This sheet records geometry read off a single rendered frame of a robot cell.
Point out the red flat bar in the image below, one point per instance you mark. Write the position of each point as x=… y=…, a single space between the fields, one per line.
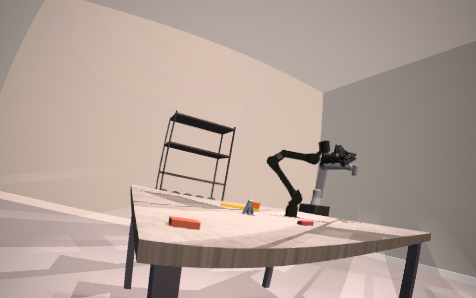
x=307 y=223

